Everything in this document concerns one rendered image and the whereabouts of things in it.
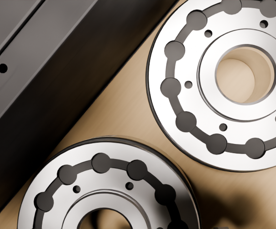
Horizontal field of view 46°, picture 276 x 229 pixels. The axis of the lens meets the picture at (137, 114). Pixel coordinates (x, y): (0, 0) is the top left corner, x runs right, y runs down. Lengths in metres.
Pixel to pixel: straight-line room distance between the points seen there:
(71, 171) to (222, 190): 0.09
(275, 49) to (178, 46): 0.05
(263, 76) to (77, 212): 0.13
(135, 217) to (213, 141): 0.06
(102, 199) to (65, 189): 0.02
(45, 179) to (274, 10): 0.15
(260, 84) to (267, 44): 0.03
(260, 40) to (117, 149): 0.09
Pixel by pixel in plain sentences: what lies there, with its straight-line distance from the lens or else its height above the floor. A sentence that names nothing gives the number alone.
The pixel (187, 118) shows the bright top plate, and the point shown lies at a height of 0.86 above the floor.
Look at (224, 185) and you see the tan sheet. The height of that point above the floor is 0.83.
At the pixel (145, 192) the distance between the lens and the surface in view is 0.18.
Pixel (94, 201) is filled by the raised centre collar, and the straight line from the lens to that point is 0.18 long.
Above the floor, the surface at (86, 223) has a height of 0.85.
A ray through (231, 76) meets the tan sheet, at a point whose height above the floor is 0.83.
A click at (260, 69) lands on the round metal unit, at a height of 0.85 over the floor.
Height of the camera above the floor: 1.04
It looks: 86 degrees down
